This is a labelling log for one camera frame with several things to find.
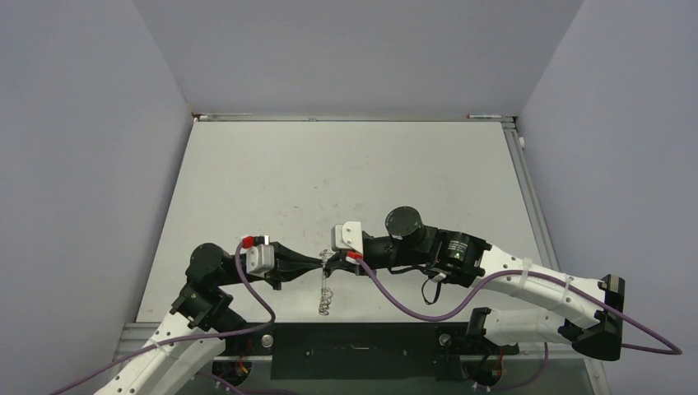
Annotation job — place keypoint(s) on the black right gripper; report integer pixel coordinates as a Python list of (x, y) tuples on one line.
[(338, 260)]

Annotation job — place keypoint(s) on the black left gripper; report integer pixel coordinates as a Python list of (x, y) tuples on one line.
[(289, 264)]

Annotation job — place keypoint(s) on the metal disc with keyrings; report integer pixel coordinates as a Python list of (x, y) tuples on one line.
[(326, 293)]

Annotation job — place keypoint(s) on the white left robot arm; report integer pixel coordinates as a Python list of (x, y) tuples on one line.
[(200, 320)]

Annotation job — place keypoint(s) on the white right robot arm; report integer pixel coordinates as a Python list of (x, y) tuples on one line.
[(581, 312)]

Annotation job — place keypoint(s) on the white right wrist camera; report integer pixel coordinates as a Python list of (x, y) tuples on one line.
[(347, 237)]

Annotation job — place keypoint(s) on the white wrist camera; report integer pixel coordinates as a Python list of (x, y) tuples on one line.
[(347, 237), (259, 255)]

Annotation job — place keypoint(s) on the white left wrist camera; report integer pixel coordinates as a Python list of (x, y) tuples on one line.
[(259, 255)]

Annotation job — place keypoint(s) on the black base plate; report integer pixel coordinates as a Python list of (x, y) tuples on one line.
[(294, 351)]

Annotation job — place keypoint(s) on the aluminium rear rail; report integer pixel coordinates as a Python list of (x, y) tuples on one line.
[(337, 118)]

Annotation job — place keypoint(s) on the aluminium rail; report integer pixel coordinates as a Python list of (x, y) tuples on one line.
[(516, 143), (337, 118)]

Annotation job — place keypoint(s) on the pen on rear rail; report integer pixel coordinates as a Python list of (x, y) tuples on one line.
[(483, 117)]

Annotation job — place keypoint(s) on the aluminium right rail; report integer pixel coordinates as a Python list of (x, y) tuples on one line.
[(516, 143)]

